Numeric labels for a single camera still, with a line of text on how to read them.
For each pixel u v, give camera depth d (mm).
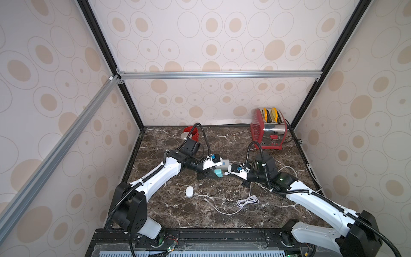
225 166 677
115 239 754
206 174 686
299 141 1129
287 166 991
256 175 640
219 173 731
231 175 659
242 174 635
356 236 381
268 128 965
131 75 906
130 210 420
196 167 681
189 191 875
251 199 838
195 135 1016
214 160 660
